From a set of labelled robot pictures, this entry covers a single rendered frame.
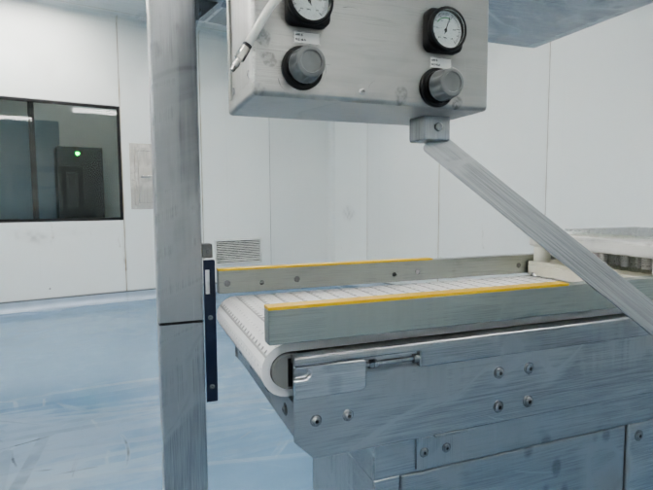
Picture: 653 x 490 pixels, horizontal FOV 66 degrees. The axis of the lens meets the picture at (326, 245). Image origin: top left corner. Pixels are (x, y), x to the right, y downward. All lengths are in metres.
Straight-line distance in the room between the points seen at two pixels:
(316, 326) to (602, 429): 0.45
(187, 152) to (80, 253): 4.98
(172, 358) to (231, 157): 5.40
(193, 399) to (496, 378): 0.41
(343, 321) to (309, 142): 6.13
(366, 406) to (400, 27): 0.34
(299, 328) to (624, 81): 3.89
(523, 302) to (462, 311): 0.08
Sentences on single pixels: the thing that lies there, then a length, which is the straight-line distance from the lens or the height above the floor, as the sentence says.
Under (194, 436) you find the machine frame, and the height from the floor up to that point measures 0.70.
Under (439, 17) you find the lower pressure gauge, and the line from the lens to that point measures 0.47.
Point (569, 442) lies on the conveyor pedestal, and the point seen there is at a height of 0.72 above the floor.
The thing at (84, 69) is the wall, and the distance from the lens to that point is 5.81.
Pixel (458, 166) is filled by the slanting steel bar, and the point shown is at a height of 1.06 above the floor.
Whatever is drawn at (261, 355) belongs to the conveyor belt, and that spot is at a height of 0.88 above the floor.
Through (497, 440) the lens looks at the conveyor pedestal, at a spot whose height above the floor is 0.74.
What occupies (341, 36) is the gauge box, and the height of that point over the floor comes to 1.16.
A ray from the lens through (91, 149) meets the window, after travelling 5.69.
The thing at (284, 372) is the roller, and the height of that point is 0.87.
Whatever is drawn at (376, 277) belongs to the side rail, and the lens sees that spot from 0.78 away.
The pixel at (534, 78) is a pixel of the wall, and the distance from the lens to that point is 4.61.
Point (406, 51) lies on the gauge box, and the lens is 0.47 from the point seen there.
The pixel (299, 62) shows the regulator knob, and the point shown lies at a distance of 0.40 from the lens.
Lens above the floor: 1.02
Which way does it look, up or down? 5 degrees down
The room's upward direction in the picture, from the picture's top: straight up
